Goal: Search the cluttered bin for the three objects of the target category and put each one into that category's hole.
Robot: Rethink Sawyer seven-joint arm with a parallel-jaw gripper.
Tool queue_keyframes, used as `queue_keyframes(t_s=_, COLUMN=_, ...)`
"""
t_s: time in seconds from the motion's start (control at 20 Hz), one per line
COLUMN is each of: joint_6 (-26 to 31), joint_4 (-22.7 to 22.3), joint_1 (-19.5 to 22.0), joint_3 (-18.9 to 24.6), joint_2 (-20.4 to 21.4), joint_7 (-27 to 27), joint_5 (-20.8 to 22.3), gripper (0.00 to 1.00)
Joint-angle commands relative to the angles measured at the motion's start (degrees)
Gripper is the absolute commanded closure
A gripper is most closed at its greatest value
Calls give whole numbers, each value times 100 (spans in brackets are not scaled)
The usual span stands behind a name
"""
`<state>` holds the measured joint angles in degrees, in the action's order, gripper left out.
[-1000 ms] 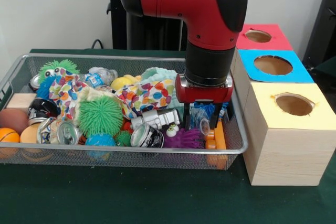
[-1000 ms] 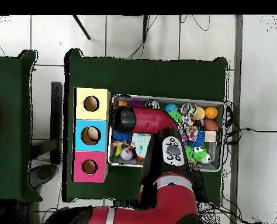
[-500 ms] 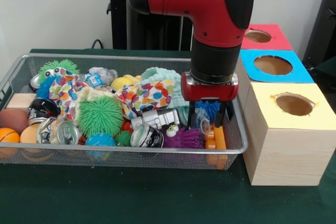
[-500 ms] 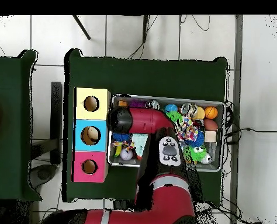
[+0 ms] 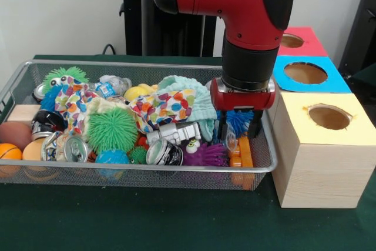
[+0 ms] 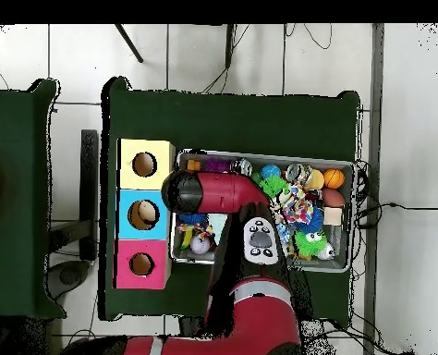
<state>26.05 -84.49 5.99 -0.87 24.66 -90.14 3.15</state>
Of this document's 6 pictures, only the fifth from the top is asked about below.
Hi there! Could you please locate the green spiky rubber ball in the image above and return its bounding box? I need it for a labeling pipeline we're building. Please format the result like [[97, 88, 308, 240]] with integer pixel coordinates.
[[86, 106, 139, 155]]

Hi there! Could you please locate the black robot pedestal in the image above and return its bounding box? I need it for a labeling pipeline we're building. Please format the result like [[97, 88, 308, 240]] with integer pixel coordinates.
[[113, 0, 227, 57]]

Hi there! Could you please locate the white cloth with colourful dots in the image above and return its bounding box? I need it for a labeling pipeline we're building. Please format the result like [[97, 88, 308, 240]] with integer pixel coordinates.
[[54, 75, 197, 136]]

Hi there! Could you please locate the wooden box with three holes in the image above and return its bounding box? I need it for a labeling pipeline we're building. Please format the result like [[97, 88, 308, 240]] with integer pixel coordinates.
[[266, 26, 376, 209]]

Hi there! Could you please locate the blue spiky rubber ball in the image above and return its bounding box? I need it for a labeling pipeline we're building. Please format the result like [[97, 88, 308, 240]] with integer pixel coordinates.
[[216, 109, 255, 134]]

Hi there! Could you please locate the green spiky toy with eyes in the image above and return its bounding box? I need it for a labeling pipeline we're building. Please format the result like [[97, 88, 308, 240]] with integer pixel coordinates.
[[42, 66, 89, 93]]

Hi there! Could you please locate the orange toy building block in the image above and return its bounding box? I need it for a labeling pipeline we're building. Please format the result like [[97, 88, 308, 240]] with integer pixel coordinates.
[[228, 136, 254, 168]]

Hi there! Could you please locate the purple spiky toy with eyes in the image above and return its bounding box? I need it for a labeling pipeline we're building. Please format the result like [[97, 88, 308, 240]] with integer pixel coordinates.
[[181, 139, 230, 167]]

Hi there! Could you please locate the silver plastic toy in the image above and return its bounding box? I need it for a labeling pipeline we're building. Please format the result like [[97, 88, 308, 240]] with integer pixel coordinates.
[[146, 121, 203, 148]]

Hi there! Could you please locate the black upright panel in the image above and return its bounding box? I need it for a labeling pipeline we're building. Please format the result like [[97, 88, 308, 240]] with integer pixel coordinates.
[[337, 0, 376, 72]]

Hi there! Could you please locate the mint green cloth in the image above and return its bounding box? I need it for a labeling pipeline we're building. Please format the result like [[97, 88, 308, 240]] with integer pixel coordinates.
[[157, 75, 218, 143]]

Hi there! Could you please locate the orange mini basketball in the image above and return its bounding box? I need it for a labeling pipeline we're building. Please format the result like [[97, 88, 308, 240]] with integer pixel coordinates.
[[0, 142, 24, 162]]

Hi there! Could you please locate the brown mini football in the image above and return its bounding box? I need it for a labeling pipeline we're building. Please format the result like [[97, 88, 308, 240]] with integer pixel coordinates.
[[0, 121, 32, 152]]

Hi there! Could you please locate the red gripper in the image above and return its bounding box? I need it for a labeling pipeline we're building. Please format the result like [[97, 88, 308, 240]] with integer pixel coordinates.
[[210, 77, 277, 145]]

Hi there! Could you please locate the black cable loop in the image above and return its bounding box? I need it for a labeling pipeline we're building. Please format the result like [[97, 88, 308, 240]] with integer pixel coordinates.
[[102, 43, 118, 55]]

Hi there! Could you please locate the dark green table cloth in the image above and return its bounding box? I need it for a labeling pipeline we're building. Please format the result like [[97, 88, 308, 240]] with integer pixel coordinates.
[[0, 53, 376, 251], [342, 62, 376, 93]]

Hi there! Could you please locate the shallow wire mesh bin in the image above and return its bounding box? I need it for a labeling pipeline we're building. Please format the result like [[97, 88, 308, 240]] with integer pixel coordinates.
[[0, 59, 278, 192]]

